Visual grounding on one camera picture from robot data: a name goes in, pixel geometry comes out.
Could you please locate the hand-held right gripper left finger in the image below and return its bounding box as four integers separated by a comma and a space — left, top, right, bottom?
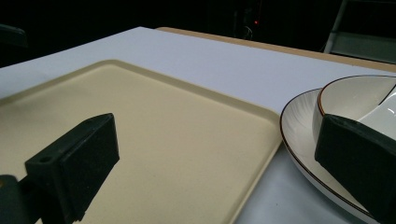
23, 112, 120, 224

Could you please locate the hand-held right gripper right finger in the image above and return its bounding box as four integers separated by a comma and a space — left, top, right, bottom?
314, 113, 396, 224

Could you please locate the white ceramic spoon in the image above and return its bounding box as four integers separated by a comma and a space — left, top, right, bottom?
356, 86, 396, 141

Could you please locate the white bowl with dark rim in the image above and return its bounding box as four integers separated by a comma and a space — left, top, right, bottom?
312, 74, 396, 145

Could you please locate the white plate with dark rim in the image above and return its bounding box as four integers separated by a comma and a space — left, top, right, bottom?
279, 87, 382, 224

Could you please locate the beige plastic tray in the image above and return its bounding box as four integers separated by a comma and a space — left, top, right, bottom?
0, 59, 284, 224

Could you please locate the metal stand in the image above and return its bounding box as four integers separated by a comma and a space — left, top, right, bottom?
322, 0, 396, 65

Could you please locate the dark chair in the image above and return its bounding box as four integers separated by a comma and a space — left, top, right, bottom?
0, 23, 29, 49

